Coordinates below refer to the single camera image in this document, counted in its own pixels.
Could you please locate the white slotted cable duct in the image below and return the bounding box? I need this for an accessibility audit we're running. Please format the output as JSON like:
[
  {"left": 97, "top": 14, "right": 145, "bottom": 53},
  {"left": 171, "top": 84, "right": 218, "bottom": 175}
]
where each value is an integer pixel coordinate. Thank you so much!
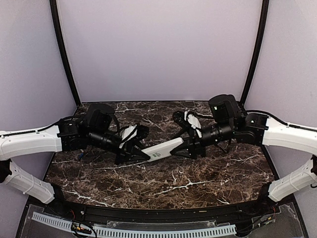
[{"left": 32, "top": 212, "right": 237, "bottom": 238}]

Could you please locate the white remote control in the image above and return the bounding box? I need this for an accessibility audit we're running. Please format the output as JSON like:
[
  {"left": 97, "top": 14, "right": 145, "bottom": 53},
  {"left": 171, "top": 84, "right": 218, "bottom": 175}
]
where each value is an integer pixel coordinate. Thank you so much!
[{"left": 142, "top": 137, "right": 184, "bottom": 162}]

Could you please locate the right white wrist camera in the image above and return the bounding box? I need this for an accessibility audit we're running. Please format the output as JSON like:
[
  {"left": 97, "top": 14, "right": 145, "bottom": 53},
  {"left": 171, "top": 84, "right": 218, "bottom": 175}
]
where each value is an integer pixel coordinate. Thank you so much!
[{"left": 184, "top": 111, "right": 202, "bottom": 138}]

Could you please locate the black frame post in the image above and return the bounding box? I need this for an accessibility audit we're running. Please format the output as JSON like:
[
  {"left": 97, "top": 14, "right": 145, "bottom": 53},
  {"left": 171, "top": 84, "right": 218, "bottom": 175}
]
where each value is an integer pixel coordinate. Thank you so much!
[
  {"left": 240, "top": 0, "right": 269, "bottom": 106},
  {"left": 49, "top": 0, "right": 81, "bottom": 107}
]

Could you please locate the left black frame post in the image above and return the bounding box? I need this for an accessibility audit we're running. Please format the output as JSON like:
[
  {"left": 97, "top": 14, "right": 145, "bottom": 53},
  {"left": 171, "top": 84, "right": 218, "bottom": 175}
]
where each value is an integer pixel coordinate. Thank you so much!
[{"left": 49, "top": 0, "right": 81, "bottom": 107}]

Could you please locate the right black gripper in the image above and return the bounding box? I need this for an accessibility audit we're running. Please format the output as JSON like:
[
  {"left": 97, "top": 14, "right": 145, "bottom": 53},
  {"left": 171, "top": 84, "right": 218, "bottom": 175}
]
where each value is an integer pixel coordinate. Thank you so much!
[{"left": 170, "top": 120, "right": 235, "bottom": 159}]

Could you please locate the right black frame post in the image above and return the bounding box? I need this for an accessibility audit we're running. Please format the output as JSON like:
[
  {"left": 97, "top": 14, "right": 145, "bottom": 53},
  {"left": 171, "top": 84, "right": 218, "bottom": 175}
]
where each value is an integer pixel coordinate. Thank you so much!
[{"left": 240, "top": 0, "right": 269, "bottom": 106}]

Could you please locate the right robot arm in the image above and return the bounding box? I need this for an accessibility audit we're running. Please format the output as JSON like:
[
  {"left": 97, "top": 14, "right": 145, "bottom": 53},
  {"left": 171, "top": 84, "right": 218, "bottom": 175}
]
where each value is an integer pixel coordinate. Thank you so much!
[{"left": 171, "top": 94, "right": 317, "bottom": 215}]

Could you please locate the black front rail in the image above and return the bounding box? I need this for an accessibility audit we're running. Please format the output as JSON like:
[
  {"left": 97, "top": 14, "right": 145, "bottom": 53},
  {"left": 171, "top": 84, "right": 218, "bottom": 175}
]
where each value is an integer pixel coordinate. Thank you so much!
[{"left": 24, "top": 190, "right": 298, "bottom": 225}]

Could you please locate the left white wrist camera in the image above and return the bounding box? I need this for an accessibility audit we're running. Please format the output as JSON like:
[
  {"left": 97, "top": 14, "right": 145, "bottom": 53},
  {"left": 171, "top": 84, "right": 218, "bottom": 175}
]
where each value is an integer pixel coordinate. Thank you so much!
[{"left": 119, "top": 124, "right": 139, "bottom": 148}]

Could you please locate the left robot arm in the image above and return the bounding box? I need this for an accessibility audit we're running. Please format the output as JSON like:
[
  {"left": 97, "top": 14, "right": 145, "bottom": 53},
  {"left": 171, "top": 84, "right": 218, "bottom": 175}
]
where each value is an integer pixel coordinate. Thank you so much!
[{"left": 0, "top": 103, "right": 150, "bottom": 216}]

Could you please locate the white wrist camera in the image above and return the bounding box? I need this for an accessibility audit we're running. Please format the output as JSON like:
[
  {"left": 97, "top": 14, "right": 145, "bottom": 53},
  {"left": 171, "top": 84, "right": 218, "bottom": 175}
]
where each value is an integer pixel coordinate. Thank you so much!
[
  {"left": 184, "top": 111, "right": 202, "bottom": 138},
  {"left": 119, "top": 124, "right": 139, "bottom": 148}
]

